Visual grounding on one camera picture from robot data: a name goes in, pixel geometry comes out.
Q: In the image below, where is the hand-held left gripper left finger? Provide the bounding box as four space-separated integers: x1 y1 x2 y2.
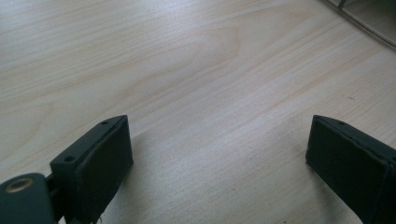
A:
49 114 134 224

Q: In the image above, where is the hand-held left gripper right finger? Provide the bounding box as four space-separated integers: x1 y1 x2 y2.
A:
305 114 396 224

